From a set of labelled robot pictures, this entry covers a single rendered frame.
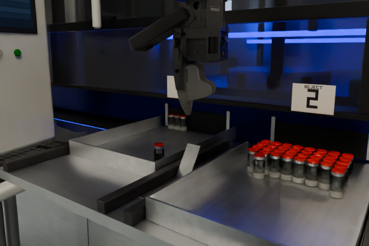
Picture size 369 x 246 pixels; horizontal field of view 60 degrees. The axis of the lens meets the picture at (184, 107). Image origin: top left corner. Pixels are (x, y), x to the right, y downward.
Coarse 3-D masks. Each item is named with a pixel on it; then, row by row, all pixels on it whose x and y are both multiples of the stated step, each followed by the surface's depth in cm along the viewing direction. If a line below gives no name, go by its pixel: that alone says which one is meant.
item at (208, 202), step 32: (224, 160) 63; (160, 192) 47; (192, 192) 54; (224, 192) 54; (256, 192) 54; (288, 192) 54; (320, 192) 54; (352, 192) 54; (160, 224) 44; (192, 224) 41; (224, 224) 38; (256, 224) 44; (288, 224) 44; (320, 224) 44; (352, 224) 44
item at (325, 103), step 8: (296, 88) 68; (304, 88) 67; (312, 88) 66; (320, 88) 65; (328, 88) 64; (296, 96) 68; (304, 96) 67; (312, 96) 66; (320, 96) 65; (328, 96) 64; (296, 104) 68; (304, 104) 67; (312, 104) 66; (320, 104) 65; (328, 104) 64; (312, 112) 66; (320, 112) 65; (328, 112) 65
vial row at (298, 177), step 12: (252, 156) 62; (276, 156) 59; (288, 156) 58; (300, 156) 58; (252, 168) 62; (276, 168) 59; (288, 168) 58; (300, 168) 57; (312, 168) 56; (324, 168) 54; (288, 180) 58; (300, 180) 57; (312, 180) 56; (324, 180) 55
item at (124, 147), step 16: (112, 128) 84; (128, 128) 89; (144, 128) 94; (160, 128) 97; (80, 144) 71; (96, 144) 80; (112, 144) 81; (128, 144) 81; (144, 144) 81; (176, 144) 81; (208, 144) 75; (96, 160) 69; (112, 160) 66; (128, 160) 63; (144, 160) 60; (160, 160) 60; (176, 160) 65
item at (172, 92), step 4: (168, 76) 87; (172, 76) 86; (168, 80) 87; (172, 80) 86; (168, 84) 87; (172, 84) 86; (168, 88) 87; (172, 88) 86; (168, 92) 88; (172, 92) 87; (176, 92) 86; (168, 96) 88; (172, 96) 87; (176, 96) 86
